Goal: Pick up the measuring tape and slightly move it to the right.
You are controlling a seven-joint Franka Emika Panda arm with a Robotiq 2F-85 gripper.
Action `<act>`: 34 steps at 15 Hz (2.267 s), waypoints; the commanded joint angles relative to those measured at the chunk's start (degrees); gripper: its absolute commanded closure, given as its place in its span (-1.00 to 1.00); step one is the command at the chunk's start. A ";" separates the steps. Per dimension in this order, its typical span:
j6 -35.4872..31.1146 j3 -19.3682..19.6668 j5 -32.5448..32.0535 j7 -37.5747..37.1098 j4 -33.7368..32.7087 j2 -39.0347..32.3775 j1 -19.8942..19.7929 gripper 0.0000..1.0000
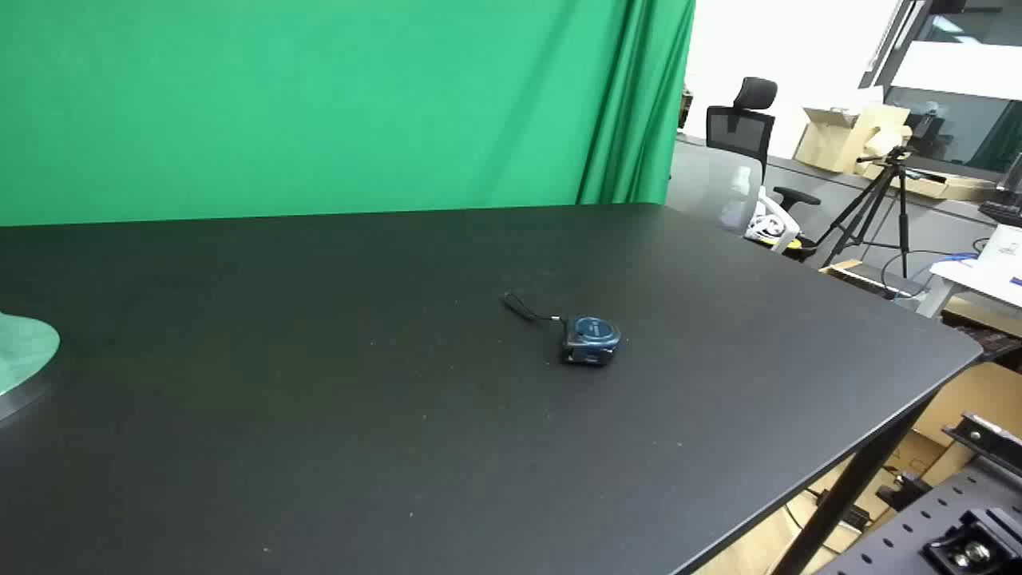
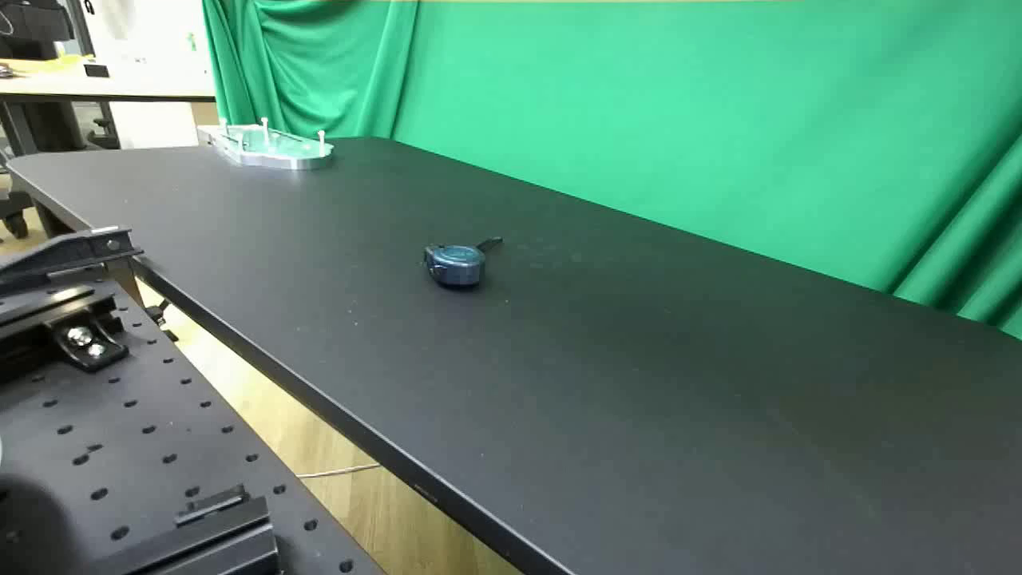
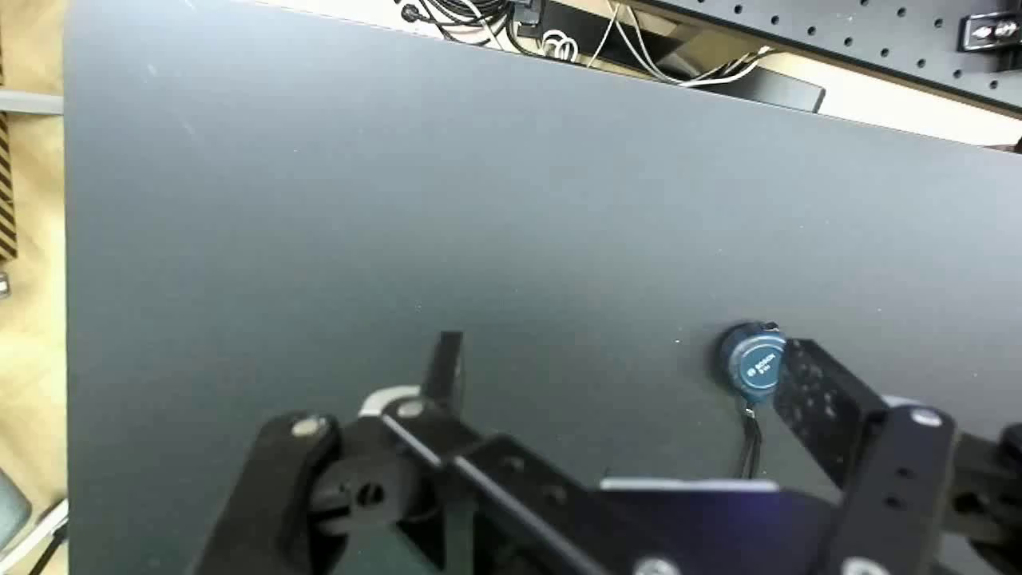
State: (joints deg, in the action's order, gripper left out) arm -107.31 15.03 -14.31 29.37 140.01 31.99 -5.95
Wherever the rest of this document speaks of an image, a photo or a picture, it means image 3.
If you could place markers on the black perforated metal board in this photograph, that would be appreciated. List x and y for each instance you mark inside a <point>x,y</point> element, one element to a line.
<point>850,34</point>

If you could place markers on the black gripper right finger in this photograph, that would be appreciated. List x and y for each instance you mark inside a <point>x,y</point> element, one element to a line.
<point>850,425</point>

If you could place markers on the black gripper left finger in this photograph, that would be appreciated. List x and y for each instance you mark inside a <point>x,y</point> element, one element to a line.
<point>499,479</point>

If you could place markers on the grey metal bar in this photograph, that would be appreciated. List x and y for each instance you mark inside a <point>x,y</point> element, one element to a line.
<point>29,101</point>

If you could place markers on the grey rounded base object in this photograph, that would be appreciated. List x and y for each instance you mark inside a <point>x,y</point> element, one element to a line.
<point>23,529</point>

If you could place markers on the black flat power brick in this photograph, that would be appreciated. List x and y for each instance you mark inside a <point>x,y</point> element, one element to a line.
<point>785,95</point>

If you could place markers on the black ribbed strip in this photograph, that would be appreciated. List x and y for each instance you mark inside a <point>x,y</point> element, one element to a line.
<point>6,187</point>

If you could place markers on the black metal clamp bracket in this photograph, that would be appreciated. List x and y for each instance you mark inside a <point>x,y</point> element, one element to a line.
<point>991,31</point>

